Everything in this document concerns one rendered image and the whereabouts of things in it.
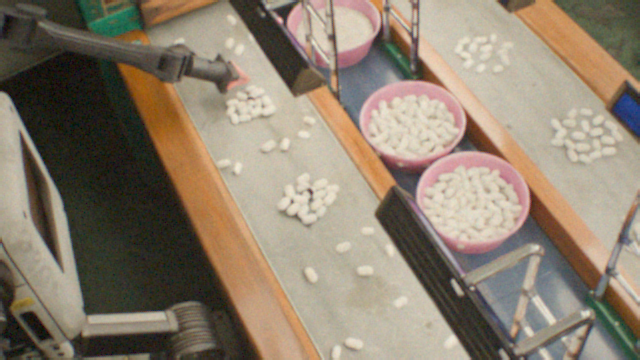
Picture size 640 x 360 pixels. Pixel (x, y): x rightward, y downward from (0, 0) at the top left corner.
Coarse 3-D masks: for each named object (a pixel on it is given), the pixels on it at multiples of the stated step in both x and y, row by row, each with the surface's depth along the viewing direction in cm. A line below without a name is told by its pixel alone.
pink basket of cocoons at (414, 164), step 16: (384, 96) 209; (416, 96) 210; (432, 96) 208; (448, 96) 205; (368, 112) 206; (464, 112) 200; (464, 128) 197; (384, 160) 201; (400, 160) 195; (416, 160) 192; (432, 160) 195
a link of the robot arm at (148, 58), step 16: (32, 16) 175; (48, 32) 178; (64, 32) 180; (80, 32) 183; (16, 48) 178; (32, 48) 179; (64, 48) 181; (80, 48) 182; (96, 48) 184; (112, 48) 185; (128, 48) 187; (144, 48) 189; (160, 48) 192; (128, 64) 189; (144, 64) 190; (160, 64) 193; (176, 64) 193
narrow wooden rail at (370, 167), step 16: (320, 96) 208; (320, 112) 205; (336, 112) 204; (336, 128) 200; (352, 128) 200; (352, 144) 197; (368, 144) 197; (352, 160) 195; (368, 160) 193; (368, 176) 190; (384, 176) 190; (384, 192) 187
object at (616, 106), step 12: (624, 84) 157; (612, 96) 159; (624, 96) 157; (636, 96) 154; (612, 108) 159; (624, 108) 157; (636, 108) 155; (624, 120) 157; (636, 120) 155; (636, 132) 155
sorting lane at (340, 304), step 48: (192, 48) 227; (192, 96) 215; (288, 96) 212; (240, 144) 203; (336, 144) 200; (240, 192) 193; (288, 240) 183; (336, 240) 183; (384, 240) 182; (288, 288) 175; (336, 288) 175; (384, 288) 174; (336, 336) 167; (384, 336) 166; (432, 336) 165
